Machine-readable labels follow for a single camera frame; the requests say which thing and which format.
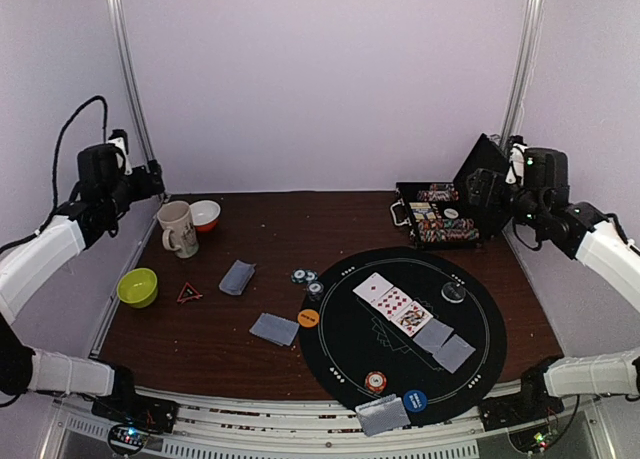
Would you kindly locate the white floral ceramic mug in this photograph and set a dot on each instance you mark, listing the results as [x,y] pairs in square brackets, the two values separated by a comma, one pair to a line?
[178,230]

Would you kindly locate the white dealer button in case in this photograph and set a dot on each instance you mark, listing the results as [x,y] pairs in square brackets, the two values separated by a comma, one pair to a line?
[451,213]

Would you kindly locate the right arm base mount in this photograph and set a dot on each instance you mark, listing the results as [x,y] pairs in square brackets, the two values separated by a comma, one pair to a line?
[516,409]

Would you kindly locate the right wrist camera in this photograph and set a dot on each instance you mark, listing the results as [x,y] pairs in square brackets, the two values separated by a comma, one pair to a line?
[515,174]

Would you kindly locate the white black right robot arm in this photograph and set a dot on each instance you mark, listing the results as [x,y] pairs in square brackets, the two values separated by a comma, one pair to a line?
[530,187]

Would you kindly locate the right aluminium corner post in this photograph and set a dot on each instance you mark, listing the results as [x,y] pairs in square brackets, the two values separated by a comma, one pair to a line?
[524,64]

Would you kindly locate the black red triangle marker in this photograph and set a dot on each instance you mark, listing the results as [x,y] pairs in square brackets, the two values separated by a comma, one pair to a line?
[188,293]

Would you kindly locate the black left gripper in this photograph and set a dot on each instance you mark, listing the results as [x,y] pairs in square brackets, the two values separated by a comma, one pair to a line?
[146,190]

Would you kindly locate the black poker chip case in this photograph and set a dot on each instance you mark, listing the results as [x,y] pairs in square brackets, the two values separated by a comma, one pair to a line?
[464,212]

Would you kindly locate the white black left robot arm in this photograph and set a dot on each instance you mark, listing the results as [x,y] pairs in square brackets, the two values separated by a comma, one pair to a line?
[106,188]

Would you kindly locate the lime green bowl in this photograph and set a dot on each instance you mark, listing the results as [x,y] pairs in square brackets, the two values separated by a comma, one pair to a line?
[138,288]

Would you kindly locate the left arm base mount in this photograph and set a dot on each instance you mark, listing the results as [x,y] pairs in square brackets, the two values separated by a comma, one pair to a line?
[144,412]

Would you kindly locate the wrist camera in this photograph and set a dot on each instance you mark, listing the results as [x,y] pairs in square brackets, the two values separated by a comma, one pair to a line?
[119,139]
[515,174]

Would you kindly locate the purple poker chip stack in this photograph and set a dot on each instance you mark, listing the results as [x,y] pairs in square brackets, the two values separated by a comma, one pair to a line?
[315,290]

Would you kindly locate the grey playing card deck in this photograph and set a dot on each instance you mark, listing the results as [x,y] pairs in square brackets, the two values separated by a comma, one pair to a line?
[237,278]

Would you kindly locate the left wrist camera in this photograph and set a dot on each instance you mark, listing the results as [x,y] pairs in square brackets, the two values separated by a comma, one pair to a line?
[119,139]

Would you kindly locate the left aluminium corner post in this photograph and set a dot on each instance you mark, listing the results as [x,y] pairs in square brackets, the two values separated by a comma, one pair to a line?
[118,21]

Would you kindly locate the grey dealer button on mat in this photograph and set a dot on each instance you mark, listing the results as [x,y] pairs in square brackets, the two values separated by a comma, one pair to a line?
[453,292]

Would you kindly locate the aluminium corner post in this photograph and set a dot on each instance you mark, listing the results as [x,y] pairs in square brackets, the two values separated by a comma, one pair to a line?
[524,64]
[118,21]

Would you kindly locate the orange poker chip stack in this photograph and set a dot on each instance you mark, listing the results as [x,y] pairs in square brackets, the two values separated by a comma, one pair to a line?
[375,381]

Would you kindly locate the blue playing card box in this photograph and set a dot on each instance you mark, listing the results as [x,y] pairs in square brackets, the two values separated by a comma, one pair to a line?
[423,211]

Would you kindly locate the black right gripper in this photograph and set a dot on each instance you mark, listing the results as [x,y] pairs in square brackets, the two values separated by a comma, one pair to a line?
[481,190]

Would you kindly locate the face-up king card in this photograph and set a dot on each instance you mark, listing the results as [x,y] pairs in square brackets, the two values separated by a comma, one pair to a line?
[412,318]

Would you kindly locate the face-up ace card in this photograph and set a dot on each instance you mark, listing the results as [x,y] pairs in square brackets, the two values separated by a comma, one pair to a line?
[373,288]

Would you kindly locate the orange white ceramic bowl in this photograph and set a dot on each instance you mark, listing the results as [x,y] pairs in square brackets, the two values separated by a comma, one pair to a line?
[205,215]

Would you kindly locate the face-up ten diamonds card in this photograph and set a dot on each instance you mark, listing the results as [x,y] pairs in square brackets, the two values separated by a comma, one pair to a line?
[392,303]

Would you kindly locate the poker chip row in case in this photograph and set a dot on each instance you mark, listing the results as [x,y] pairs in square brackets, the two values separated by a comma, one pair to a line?
[441,187]
[437,196]
[449,235]
[444,224]

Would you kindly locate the blue small blind button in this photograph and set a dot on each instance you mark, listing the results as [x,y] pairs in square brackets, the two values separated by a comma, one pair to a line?
[415,401]

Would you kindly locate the dealt card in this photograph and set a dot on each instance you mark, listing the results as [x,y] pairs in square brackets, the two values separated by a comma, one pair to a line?
[373,424]

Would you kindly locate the face-down board card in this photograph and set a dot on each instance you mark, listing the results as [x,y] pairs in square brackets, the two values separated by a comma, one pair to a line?
[433,335]
[453,353]

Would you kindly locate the round black poker mat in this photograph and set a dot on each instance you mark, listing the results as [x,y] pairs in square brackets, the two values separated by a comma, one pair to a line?
[353,339]

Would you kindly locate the orange big blind button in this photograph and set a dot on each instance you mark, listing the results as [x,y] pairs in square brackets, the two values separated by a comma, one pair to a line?
[308,318]

